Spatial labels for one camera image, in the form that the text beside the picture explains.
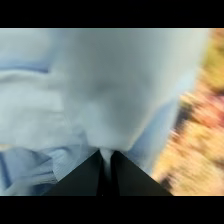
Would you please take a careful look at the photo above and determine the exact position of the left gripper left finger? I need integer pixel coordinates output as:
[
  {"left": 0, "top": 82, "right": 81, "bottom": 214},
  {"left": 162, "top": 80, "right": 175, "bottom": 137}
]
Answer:
[{"left": 42, "top": 149, "right": 104, "bottom": 197}]

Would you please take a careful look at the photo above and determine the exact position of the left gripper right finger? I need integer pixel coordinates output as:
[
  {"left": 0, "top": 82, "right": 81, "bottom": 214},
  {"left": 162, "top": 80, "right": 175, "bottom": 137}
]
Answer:
[{"left": 110, "top": 150, "right": 174, "bottom": 197}]

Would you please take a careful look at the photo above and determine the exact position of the light blue shirt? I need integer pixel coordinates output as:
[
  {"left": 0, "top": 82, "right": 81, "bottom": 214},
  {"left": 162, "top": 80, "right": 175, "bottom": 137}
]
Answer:
[{"left": 0, "top": 28, "right": 212, "bottom": 197}]

